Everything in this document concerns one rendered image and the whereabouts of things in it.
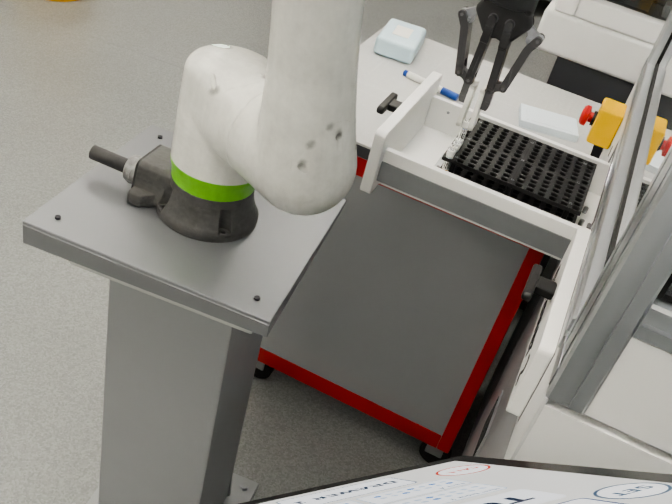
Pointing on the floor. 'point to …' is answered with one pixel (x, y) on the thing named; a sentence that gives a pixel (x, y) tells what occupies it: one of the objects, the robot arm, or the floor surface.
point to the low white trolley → (410, 276)
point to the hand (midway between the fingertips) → (472, 105)
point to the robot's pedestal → (172, 402)
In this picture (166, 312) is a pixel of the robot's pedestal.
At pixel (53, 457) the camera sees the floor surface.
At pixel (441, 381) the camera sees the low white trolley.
